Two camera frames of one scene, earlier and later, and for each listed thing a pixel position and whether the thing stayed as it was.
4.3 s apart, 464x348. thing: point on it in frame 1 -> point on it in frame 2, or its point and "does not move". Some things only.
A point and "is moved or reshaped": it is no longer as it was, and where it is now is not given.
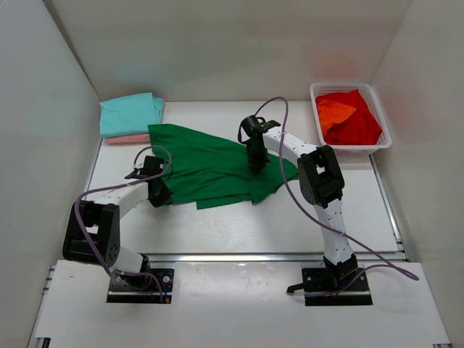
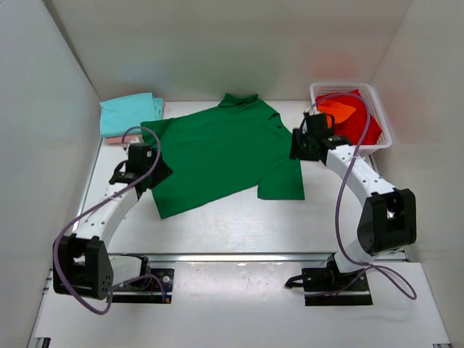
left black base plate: x=142 y=288 does not move
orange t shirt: x=332 y=112 does not move
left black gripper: x=164 y=199 -> x=164 y=170
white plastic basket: x=369 y=94 does not move
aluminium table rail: x=183 y=256 does not move
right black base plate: x=322 y=280 does not move
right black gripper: x=257 y=166 -> x=296 y=154
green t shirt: x=204 y=170 is moved or reshaped
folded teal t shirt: x=130 y=114 does not move
